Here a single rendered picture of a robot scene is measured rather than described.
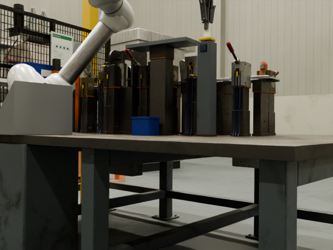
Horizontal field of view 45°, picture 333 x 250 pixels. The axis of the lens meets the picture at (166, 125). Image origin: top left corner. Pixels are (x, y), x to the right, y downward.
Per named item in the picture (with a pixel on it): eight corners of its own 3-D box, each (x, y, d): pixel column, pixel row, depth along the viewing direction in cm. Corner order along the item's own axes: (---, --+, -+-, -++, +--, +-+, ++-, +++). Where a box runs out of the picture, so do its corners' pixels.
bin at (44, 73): (64, 85, 284) (64, 67, 284) (27, 81, 259) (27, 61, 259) (49, 86, 294) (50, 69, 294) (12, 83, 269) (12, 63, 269)
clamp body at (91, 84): (94, 133, 256) (95, 78, 256) (83, 133, 248) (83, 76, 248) (87, 133, 260) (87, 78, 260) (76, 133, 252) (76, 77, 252)
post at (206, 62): (217, 136, 188) (218, 43, 189) (209, 136, 182) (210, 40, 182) (203, 136, 193) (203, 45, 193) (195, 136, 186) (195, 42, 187)
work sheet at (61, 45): (73, 75, 317) (73, 36, 317) (50, 71, 298) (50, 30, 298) (71, 75, 318) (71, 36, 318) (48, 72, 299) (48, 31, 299)
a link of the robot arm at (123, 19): (21, 95, 218) (47, 108, 237) (37, 111, 210) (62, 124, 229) (109, -15, 216) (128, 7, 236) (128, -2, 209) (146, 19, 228)
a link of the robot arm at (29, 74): (9, 102, 194) (-6, 72, 204) (33, 114, 210) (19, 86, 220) (33, 81, 192) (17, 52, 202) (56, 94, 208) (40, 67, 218)
